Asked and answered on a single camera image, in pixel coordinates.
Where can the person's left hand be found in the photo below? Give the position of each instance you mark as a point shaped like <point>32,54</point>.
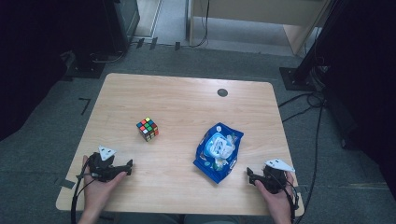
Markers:
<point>96,193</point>

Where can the multicoloured puzzle cube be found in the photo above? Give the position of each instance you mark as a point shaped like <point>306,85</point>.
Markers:
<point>147,128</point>

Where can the black metal stand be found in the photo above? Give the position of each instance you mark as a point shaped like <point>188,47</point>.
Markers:
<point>295,79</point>

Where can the dark curtain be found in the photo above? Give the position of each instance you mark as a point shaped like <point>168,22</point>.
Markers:
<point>367,77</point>
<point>31,46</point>

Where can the person's legs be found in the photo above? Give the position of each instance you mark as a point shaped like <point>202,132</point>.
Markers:
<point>155,219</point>

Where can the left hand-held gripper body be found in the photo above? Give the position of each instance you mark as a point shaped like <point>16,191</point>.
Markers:
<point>102,169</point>

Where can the black flat stand base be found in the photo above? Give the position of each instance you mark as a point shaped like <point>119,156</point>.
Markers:
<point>85,71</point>

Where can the blue snack bag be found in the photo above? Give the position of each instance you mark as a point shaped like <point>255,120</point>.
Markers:
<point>218,152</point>

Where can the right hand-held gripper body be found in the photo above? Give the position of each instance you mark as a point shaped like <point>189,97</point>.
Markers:
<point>274,180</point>

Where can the black floor tape strip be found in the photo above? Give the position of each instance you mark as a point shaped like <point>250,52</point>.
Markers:
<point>140,43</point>
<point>177,46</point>
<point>153,43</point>

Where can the light wooden cabinet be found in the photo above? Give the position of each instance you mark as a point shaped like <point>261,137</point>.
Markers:
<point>249,9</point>

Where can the dark round table grommet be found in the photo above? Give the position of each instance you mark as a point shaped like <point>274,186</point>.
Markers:
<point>222,92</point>

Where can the person's right hand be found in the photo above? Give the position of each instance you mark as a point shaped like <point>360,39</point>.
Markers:
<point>278,203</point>

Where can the dark cabinet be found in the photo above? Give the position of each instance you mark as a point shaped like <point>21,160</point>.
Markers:
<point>124,18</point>

